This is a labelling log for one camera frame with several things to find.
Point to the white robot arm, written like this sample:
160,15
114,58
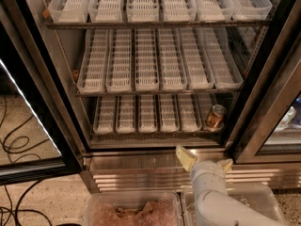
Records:
213,205

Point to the top metal shelf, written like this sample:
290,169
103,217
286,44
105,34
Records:
90,25

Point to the metal shelf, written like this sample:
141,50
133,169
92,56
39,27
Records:
90,25
156,92
161,135

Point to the right clear plastic bin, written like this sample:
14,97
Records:
257,196

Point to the middle metal shelf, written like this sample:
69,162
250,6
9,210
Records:
156,92

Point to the open glass fridge door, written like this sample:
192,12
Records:
32,146

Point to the clear plastic bin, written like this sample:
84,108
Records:
257,196
137,208

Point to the left clear plastic bin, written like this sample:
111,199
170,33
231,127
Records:
137,208

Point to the white bottle behind door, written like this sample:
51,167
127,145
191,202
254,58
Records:
292,118

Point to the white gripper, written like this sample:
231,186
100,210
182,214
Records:
207,169

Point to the steel fridge base grille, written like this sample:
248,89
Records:
163,171

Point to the orange soda can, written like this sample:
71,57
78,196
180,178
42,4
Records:
215,116

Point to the shelf tray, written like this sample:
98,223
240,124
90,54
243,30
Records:
173,75
105,11
141,11
188,113
118,76
126,114
168,113
93,67
205,102
146,65
214,10
104,115
216,45
147,122
198,69
68,11
179,10
247,10

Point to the bottom metal shelf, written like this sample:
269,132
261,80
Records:
161,135

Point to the brown crumpled paper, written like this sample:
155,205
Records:
146,211

